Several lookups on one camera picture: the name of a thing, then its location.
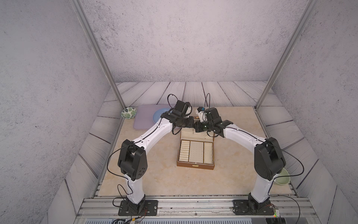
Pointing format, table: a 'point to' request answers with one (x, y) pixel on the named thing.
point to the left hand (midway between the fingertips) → (195, 122)
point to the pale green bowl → (283, 180)
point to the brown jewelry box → (196, 150)
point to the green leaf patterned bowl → (128, 113)
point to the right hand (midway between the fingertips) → (193, 125)
